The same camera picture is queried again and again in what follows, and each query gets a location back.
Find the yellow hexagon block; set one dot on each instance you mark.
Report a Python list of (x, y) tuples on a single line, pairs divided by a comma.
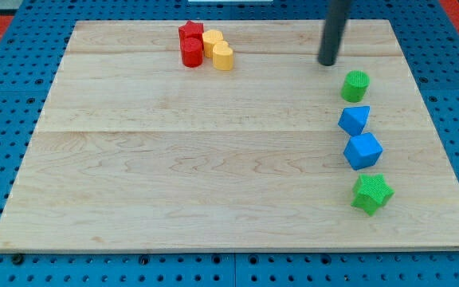
[(210, 38)]

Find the red star block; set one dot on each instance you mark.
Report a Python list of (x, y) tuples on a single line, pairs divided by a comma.
[(191, 29)]

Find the green star block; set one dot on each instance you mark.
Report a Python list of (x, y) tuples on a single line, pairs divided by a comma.
[(371, 192)]

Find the yellow heart block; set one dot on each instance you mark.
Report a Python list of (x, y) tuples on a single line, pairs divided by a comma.
[(223, 57)]

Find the light wooden board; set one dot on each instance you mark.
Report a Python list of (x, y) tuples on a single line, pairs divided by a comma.
[(134, 153)]

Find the red cylinder block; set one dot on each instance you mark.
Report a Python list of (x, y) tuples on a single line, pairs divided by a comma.
[(191, 52)]

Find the blue triangle block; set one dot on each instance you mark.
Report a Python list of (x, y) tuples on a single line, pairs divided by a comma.
[(354, 119)]

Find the blue cube block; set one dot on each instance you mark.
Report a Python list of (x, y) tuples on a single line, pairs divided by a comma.
[(362, 151)]

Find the green cylinder block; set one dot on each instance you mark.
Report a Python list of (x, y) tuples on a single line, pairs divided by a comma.
[(355, 86)]

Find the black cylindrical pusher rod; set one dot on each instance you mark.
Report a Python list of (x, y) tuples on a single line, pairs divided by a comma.
[(334, 26)]

